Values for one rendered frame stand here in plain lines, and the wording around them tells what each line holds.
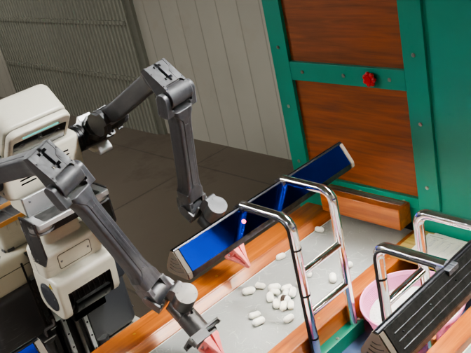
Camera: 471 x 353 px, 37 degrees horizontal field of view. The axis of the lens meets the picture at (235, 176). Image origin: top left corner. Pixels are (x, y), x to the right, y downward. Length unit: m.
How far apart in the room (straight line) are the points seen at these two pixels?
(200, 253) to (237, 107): 3.25
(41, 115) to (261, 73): 2.60
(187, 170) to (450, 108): 0.73
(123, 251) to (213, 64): 3.21
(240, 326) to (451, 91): 0.83
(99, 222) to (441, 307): 0.82
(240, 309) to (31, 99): 0.86
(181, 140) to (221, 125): 3.13
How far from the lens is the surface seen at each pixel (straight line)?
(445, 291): 1.36
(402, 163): 2.10
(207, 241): 1.64
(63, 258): 2.30
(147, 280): 1.79
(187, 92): 1.86
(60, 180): 1.68
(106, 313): 2.79
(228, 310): 2.00
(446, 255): 2.02
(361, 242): 2.19
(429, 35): 1.89
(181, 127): 1.89
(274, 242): 2.22
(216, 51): 4.77
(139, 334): 1.98
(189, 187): 2.00
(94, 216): 1.71
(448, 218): 1.52
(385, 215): 2.13
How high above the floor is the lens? 1.88
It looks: 24 degrees down
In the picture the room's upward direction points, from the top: 13 degrees counter-clockwise
